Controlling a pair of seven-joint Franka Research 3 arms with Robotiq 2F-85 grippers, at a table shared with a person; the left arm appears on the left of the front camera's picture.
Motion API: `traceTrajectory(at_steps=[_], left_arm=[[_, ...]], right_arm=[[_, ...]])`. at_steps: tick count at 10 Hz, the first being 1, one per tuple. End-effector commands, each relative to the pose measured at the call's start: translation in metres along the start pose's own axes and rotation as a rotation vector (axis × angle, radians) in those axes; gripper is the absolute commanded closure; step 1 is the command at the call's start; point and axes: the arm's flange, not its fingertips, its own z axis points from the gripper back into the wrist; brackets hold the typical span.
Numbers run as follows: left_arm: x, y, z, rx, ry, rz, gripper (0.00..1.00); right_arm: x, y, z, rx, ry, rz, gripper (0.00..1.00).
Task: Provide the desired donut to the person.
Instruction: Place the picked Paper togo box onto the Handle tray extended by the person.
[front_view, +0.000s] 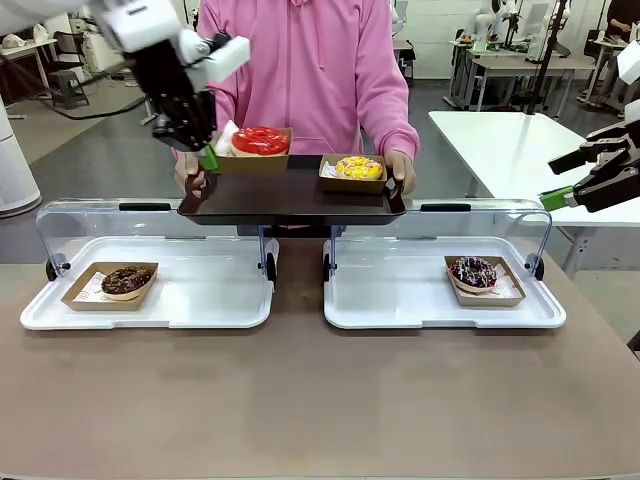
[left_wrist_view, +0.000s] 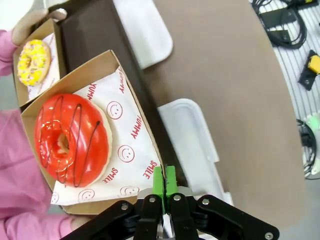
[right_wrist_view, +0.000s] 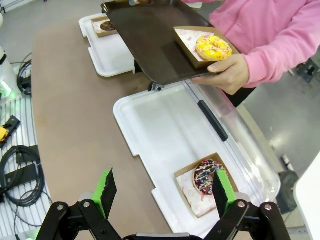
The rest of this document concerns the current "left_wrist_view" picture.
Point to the white plastic container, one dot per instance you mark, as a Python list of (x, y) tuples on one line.
[(190, 135), (147, 32)]

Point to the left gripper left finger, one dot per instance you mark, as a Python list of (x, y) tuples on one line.
[(147, 215)]

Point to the green and white part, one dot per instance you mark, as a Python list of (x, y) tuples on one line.
[(312, 122)]

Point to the person's left pink sleeve forearm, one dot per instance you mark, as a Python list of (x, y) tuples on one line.
[(6, 52)]

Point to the small black metal plate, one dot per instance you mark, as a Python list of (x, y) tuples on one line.
[(280, 35)]

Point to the black bracket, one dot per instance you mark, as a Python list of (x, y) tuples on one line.
[(306, 78)]

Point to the yellow block device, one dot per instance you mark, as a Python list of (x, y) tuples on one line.
[(314, 64)]

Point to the smiley paper under red donut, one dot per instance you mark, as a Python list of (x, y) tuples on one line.
[(122, 140)]

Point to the smiley paper under yellow donut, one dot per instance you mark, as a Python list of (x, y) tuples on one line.
[(50, 82)]

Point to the person's right hand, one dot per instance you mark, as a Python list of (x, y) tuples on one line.
[(80, 223)]

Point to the large black metal plate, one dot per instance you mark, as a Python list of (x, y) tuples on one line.
[(277, 16)]

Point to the yellow sprinkled donut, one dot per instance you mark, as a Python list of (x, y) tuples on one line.
[(37, 62)]

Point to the person's left hand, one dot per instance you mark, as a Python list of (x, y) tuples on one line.
[(27, 27)]

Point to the cardboard tray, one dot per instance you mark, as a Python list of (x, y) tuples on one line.
[(56, 50), (140, 107)]

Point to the red chocolate drizzled donut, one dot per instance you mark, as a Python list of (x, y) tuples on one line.
[(72, 125)]

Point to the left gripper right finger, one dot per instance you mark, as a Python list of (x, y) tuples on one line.
[(185, 215)]

